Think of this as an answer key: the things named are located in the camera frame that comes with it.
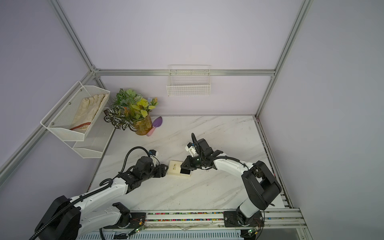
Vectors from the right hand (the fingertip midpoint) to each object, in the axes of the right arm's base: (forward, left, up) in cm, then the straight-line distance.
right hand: (183, 168), depth 83 cm
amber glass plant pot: (+34, +30, -1) cm, 45 cm away
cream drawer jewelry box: (+2, +6, -5) cm, 8 cm away
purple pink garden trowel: (+41, +23, -7) cm, 48 cm away
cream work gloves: (+25, +52, +24) cm, 63 cm away
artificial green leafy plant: (+37, +37, +13) cm, 54 cm away
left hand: (+1, +13, -3) cm, 13 cm away
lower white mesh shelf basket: (+18, +54, +5) cm, 57 cm away
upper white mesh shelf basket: (+18, +56, +24) cm, 64 cm away
